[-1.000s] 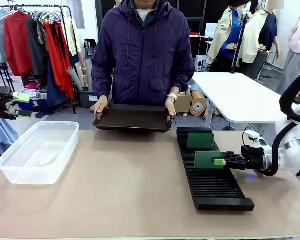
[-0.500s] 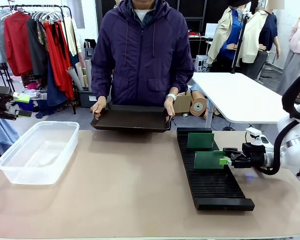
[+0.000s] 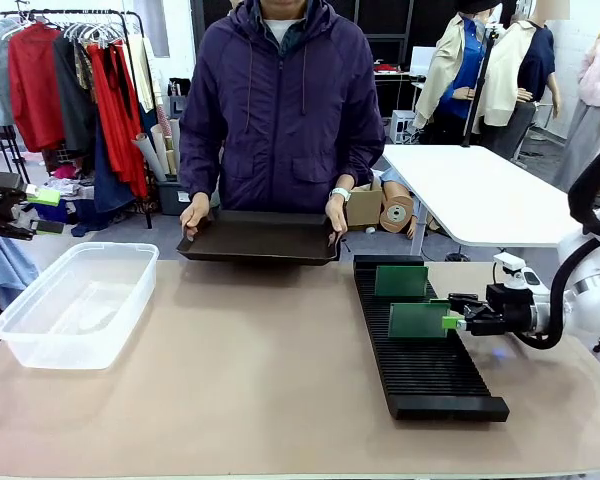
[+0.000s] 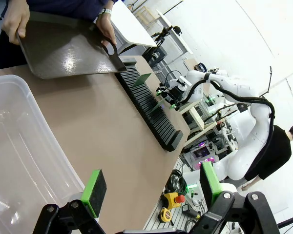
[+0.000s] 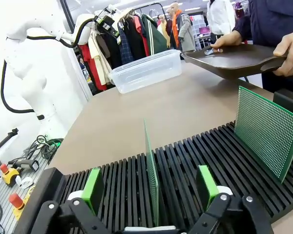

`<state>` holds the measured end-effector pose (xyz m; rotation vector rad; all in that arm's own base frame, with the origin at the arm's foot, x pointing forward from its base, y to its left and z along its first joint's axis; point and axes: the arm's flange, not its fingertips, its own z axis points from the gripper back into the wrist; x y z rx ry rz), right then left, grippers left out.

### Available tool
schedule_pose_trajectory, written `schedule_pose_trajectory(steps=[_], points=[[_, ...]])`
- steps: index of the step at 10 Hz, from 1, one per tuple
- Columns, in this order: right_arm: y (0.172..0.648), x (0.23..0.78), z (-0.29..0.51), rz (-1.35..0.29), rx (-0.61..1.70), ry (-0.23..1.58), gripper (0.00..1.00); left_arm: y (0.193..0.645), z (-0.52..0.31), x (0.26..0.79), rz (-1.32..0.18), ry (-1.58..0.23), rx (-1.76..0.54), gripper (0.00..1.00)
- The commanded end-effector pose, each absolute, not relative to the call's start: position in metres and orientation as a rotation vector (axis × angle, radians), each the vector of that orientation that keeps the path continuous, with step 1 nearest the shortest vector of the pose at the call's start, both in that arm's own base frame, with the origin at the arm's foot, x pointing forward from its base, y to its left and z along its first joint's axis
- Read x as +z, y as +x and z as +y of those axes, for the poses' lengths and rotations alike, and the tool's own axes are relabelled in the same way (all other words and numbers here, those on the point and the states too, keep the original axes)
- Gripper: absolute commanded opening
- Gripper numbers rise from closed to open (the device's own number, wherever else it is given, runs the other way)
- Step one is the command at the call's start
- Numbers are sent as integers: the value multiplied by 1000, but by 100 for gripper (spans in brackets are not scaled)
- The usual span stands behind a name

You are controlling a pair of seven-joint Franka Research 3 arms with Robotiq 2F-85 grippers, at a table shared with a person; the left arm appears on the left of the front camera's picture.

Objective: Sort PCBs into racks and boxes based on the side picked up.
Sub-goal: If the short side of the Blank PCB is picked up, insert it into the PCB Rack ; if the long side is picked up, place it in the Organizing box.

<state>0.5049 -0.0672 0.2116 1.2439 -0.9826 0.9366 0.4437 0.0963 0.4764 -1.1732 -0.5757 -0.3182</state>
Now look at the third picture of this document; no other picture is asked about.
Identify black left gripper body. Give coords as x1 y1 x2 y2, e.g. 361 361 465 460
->
0 167 31 241

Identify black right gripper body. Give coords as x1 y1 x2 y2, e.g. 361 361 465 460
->
462 283 535 337

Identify green PCB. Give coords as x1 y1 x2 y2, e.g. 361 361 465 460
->
387 299 452 341
373 264 430 299

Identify dark brown tray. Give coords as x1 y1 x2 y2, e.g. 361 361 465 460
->
176 208 342 267

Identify person's left forearm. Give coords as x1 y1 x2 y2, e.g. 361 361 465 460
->
329 144 386 194

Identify person's right forearm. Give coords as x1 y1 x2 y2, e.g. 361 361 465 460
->
178 144 221 201

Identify person's right hand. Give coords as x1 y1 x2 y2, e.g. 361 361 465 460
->
179 192 215 243

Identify person's left hand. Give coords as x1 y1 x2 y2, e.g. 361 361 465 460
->
324 196 351 247

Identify floor clothes pile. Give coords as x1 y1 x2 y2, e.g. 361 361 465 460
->
29 163 99 239

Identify black slotted PCB rack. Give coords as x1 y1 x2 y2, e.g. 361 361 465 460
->
352 253 510 423

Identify navy denim garment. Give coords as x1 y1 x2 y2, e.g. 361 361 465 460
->
93 119 137 214

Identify clear plastic storage box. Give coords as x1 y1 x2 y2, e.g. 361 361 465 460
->
0 241 160 371

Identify long red dress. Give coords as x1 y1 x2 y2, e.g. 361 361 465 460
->
87 43 149 199

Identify dark grey garment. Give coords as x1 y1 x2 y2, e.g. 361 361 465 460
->
53 34 99 157

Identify lying tan mannequin torso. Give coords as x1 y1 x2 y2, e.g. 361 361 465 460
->
379 167 439 240

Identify red jacket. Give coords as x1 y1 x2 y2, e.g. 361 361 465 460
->
8 22 66 154

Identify white table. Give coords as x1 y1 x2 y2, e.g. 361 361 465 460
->
381 143 582 256

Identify beige paper roll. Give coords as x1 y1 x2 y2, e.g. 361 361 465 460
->
132 132 169 184
150 123 174 176

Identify grey storage bin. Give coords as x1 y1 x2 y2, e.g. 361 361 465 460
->
155 179 189 217

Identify open cardboard box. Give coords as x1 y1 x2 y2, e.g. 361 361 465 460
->
344 180 384 232

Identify grey paper roll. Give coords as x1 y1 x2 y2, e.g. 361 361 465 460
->
168 117 183 176

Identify cream garment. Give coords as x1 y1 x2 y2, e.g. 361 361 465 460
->
127 37 157 114

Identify white plastic crate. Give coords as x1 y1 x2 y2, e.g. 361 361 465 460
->
388 109 417 145

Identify black clothes rack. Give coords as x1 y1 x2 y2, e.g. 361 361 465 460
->
0 7 154 230

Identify black tripod pole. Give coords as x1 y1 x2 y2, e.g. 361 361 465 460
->
460 22 501 149

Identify mannequin beige jacket blue shirt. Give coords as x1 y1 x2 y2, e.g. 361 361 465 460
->
413 0 504 132

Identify mannequin cream jacket navy shirt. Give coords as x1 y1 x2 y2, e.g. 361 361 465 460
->
472 0 562 162

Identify white monitor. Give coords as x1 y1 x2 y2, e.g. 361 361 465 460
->
408 45 439 77

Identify person in purple jacket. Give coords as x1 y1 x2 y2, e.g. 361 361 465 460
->
178 0 387 216

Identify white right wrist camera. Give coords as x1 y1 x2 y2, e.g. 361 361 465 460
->
492 251 540 290

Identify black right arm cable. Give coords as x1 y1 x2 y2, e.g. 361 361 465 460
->
513 132 600 350

